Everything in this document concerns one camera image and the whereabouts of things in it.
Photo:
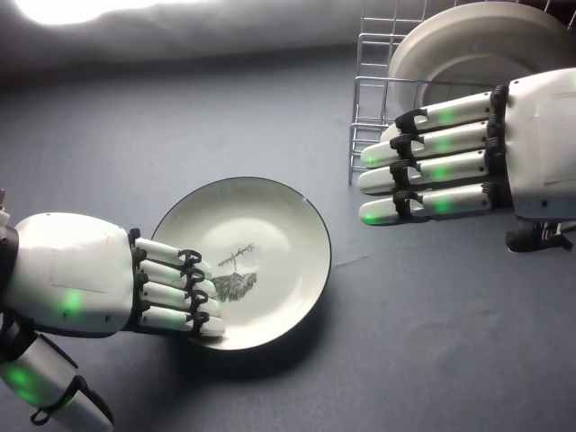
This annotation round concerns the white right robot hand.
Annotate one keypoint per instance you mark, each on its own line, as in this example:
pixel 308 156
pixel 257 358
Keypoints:
pixel 540 135

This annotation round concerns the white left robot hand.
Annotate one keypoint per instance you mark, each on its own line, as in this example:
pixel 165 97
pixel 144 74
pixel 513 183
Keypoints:
pixel 67 270

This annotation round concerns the white ginkgo print plate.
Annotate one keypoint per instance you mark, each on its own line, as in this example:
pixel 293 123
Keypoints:
pixel 270 225
pixel 450 54

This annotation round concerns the grey tablecloth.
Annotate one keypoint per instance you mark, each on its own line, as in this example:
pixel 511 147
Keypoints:
pixel 225 112

